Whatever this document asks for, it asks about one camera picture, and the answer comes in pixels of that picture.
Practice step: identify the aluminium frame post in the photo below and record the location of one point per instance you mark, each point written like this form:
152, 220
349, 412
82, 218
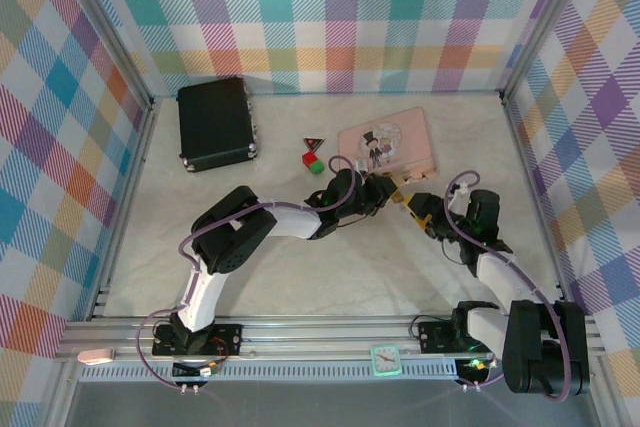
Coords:
542, 22
107, 27

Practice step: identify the black connector board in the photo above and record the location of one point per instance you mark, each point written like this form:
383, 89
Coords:
192, 371
474, 366

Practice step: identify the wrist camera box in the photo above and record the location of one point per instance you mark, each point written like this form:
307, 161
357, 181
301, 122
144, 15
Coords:
361, 165
462, 188

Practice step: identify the black hard case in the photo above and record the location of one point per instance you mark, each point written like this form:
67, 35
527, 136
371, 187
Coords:
215, 122

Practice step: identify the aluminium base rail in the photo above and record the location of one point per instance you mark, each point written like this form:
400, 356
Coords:
320, 339

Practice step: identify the brass padlock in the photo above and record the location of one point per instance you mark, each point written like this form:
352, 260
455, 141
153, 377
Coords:
398, 195

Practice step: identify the red green cube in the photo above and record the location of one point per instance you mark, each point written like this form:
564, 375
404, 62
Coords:
312, 163

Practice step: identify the black red triangle sign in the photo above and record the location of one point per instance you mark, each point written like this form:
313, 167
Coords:
314, 143

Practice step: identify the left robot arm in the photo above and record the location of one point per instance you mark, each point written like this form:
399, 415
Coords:
295, 219

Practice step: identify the small mint alarm clock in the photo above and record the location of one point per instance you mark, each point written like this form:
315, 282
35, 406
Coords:
385, 360

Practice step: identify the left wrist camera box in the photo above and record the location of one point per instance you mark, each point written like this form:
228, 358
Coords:
361, 165

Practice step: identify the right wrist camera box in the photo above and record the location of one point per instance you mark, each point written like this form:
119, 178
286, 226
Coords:
462, 188

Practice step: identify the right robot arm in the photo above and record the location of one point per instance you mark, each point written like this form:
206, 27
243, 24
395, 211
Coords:
525, 342

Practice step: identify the pink cartoon tin box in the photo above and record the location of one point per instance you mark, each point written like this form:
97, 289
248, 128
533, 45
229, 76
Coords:
400, 139

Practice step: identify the pink white eraser block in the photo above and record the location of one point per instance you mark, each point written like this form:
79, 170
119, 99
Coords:
94, 356

